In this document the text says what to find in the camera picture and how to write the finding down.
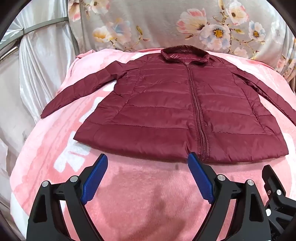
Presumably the maroon puffer jacket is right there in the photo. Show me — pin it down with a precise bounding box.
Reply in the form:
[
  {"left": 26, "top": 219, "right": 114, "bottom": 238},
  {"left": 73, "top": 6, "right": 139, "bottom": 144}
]
[{"left": 40, "top": 46, "right": 296, "bottom": 163}]

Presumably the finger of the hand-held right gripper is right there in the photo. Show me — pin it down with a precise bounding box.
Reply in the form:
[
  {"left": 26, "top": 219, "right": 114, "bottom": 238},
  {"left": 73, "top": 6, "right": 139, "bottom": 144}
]
[
  {"left": 262, "top": 164, "right": 289, "bottom": 205},
  {"left": 265, "top": 199, "right": 296, "bottom": 241}
]

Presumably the white satin curtain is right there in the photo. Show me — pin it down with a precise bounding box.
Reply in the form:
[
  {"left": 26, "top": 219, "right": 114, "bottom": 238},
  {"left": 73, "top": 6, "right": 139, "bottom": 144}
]
[{"left": 0, "top": 5, "right": 80, "bottom": 232}]

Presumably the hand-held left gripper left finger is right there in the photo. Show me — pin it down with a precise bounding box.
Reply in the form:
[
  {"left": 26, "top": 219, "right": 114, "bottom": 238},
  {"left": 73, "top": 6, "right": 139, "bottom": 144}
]
[{"left": 26, "top": 153, "right": 108, "bottom": 241}]

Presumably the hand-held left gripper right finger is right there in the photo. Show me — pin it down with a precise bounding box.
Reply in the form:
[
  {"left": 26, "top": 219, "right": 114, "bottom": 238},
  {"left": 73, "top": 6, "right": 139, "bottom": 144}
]
[{"left": 188, "top": 152, "right": 271, "bottom": 241}]

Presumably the grey metal rail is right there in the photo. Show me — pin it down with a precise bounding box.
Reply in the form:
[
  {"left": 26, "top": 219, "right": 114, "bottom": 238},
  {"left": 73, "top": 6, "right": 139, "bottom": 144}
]
[{"left": 0, "top": 16, "right": 70, "bottom": 58}]

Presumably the pink printed blanket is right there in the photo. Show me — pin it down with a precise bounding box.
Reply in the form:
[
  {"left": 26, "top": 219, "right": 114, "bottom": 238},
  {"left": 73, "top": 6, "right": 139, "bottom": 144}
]
[{"left": 9, "top": 49, "right": 296, "bottom": 241}]

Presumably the grey floral quilt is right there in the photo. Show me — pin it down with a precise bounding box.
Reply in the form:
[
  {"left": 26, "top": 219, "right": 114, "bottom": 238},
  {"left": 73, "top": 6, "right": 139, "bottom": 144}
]
[{"left": 67, "top": 0, "right": 296, "bottom": 84}]

